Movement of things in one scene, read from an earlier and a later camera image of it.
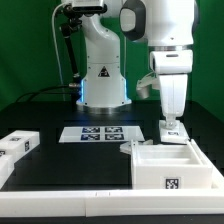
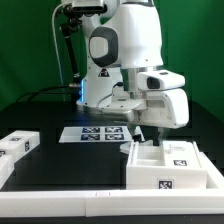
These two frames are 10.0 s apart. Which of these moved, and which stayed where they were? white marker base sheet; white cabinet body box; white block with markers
Moved: white cabinet body box
Stayed: white marker base sheet; white block with markers
